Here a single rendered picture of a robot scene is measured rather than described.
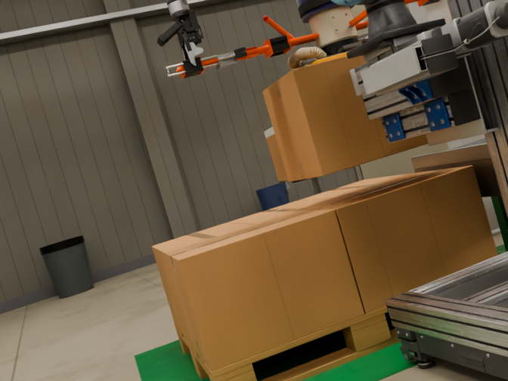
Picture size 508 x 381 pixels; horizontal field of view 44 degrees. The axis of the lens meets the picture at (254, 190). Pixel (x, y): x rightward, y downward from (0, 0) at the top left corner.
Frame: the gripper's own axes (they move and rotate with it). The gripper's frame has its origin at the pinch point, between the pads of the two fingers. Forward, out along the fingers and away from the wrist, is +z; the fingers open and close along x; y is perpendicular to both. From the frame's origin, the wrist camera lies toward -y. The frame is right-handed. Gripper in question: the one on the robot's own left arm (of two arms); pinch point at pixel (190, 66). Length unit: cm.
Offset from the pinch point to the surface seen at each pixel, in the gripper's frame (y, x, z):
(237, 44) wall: 180, 557, -122
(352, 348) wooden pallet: 24, -14, 118
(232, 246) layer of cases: -8, -19, 67
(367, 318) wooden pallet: 32, -18, 108
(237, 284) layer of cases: -10, -18, 80
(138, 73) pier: 42, 529, -111
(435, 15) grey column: 169, 97, -13
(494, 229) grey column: 168, 98, 119
